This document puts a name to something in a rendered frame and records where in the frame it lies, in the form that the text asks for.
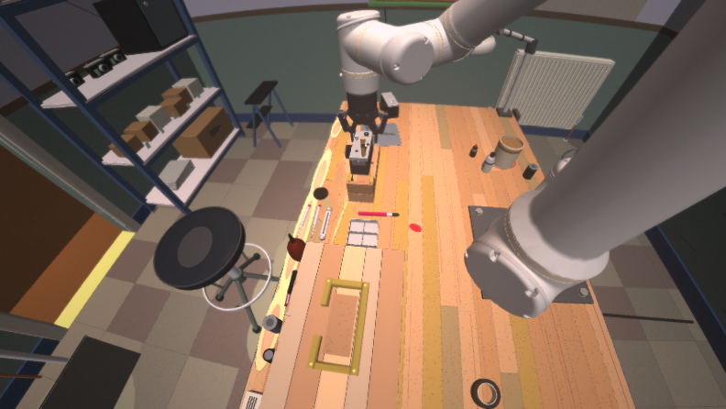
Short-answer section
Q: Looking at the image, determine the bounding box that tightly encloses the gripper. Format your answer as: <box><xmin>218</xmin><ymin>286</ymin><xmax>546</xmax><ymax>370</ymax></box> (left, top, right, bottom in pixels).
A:
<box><xmin>336</xmin><ymin>90</ymin><xmax>399</xmax><ymax>140</ymax></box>

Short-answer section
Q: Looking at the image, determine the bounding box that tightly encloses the grey pipe with black elbow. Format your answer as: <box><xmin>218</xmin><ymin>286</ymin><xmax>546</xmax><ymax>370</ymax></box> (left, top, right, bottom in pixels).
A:
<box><xmin>497</xmin><ymin>28</ymin><xmax>539</xmax><ymax>57</ymax></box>

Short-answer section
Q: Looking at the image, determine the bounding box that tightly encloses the brass bail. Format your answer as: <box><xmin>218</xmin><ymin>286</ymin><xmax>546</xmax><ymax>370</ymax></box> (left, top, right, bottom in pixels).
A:
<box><xmin>307</xmin><ymin>278</ymin><xmax>371</xmax><ymax>377</ymax></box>

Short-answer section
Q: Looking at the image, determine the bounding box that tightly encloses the light wooden test shelf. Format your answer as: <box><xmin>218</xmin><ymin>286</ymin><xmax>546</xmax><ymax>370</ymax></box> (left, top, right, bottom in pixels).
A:
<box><xmin>259</xmin><ymin>242</ymin><xmax>408</xmax><ymax>409</ymax></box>

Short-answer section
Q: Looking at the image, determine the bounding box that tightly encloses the blue metal shelf unit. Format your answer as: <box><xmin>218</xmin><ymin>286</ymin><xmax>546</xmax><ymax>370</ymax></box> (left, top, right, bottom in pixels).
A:
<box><xmin>0</xmin><ymin>0</ymin><xmax>247</xmax><ymax>216</ymax></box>

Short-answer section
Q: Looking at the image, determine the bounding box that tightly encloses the brown wooden block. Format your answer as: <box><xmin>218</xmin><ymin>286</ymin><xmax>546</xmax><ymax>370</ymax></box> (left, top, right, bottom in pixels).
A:
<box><xmin>346</xmin><ymin>172</ymin><xmax>377</xmax><ymax>205</ymax></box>

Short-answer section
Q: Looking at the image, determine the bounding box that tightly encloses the dark step stool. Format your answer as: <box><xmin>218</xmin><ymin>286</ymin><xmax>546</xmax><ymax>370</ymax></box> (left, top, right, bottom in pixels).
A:
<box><xmin>244</xmin><ymin>80</ymin><xmax>295</xmax><ymax>149</ymax></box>

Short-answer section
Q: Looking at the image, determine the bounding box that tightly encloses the white four-tile tray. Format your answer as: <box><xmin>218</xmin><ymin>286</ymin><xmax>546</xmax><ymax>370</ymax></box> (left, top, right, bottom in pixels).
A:
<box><xmin>346</xmin><ymin>219</ymin><xmax>380</xmax><ymax>249</ymax></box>

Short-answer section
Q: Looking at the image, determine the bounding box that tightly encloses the tan bucket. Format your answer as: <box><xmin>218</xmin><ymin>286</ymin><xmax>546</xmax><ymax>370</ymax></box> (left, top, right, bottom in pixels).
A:
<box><xmin>493</xmin><ymin>134</ymin><xmax>526</xmax><ymax>171</ymax></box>

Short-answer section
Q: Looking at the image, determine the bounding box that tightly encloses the large brown cardboard box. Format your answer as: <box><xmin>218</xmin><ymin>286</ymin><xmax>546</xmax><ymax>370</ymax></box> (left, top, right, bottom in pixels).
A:
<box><xmin>171</xmin><ymin>105</ymin><xmax>236</xmax><ymax>160</ymax></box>

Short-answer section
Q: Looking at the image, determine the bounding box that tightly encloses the white radiator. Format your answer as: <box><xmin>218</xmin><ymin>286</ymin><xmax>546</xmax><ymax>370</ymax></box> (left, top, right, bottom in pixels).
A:
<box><xmin>495</xmin><ymin>47</ymin><xmax>617</xmax><ymax>133</ymax></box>

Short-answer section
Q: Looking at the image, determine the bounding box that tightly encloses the grey stack of sheets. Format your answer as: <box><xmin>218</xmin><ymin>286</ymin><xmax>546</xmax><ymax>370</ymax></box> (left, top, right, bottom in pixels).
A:
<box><xmin>159</xmin><ymin>159</ymin><xmax>194</xmax><ymax>192</ymax></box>

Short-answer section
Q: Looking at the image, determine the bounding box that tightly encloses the grey round object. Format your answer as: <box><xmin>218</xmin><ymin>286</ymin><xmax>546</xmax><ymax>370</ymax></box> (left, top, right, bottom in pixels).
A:
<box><xmin>548</xmin><ymin>148</ymin><xmax>578</xmax><ymax>179</ymax></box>

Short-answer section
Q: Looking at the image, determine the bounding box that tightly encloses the black round stool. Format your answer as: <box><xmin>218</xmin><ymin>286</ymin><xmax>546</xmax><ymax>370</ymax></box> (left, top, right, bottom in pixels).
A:
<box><xmin>152</xmin><ymin>206</ymin><xmax>282</xmax><ymax>334</ymax></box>

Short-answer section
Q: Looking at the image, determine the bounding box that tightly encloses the large black box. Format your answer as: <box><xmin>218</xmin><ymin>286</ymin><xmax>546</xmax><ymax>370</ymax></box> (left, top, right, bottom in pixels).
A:
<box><xmin>93</xmin><ymin>0</ymin><xmax>189</xmax><ymax>56</ymax></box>

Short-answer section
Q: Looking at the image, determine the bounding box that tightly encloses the black tape roll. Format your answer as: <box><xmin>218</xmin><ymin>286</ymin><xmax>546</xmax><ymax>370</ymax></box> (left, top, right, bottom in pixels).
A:
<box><xmin>469</xmin><ymin>377</ymin><xmax>503</xmax><ymax>409</ymax></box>

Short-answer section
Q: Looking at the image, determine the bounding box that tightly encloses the black rod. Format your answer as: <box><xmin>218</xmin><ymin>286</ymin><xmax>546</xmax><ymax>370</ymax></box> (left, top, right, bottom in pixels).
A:
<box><xmin>601</xmin><ymin>312</ymin><xmax>696</xmax><ymax>326</ymax></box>

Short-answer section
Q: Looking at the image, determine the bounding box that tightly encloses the brown counter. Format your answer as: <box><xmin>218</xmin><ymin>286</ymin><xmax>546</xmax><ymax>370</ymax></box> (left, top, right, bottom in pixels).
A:
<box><xmin>0</xmin><ymin>116</ymin><xmax>142</xmax><ymax>331</ymax></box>

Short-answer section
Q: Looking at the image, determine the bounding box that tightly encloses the black panel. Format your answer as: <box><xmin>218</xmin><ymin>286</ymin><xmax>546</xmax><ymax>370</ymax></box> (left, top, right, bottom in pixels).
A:
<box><xmin>38</xmin><ymin>334</ymin><xmax>141</xmax><ymax>409</ymax></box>

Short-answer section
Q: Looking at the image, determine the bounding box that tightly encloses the white camera body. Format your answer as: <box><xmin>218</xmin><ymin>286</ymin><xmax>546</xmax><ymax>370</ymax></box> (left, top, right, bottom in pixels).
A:
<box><xmin>347</xmin><ymin>128</ymin><xmax>376</xmax><ymax>176</ymax></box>

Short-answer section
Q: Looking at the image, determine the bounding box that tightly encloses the grey metal rail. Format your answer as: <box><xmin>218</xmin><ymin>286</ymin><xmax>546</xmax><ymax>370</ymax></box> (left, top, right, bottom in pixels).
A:
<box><xmin>0</xmin><ymin>349</ymin><xmax>71</xmax><ymax>366</ymax></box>

